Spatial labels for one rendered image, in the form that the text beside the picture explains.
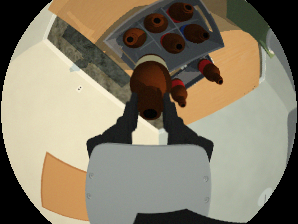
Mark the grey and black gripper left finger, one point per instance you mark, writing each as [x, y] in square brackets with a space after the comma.
[121, 132]

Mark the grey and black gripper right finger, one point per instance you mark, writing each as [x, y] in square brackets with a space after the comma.
[178, 131]

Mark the dark grey crate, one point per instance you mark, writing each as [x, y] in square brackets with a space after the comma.
[191, 52]

